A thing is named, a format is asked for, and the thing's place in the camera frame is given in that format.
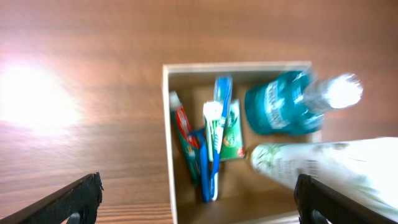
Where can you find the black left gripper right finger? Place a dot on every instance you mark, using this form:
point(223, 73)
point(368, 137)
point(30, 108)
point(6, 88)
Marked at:
point(317, 203)

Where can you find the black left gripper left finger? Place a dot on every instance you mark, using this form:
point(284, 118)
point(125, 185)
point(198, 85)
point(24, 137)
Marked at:
point(77, 202)

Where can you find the white leaf-print lotion tube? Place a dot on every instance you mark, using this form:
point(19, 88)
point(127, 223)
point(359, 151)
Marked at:
point(363, 170)

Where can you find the green Dettol soap box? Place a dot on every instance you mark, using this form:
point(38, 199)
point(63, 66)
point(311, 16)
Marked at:
point(232, 143)

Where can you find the blue mouthwash bottle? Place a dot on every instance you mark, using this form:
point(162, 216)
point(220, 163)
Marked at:
point(295, 102)

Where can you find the Colgate toothpaste tube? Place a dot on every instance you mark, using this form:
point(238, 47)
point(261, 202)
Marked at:
point(189, 143)

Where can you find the blue disposable razor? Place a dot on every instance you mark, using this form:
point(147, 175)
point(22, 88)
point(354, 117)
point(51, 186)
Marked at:
point(203, 165)

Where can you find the blue white toothbrush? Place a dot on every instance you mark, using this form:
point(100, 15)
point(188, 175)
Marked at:
point(215, 113)

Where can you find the white open cardboard box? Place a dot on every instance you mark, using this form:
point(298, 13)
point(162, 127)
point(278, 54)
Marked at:
point(244, 195)

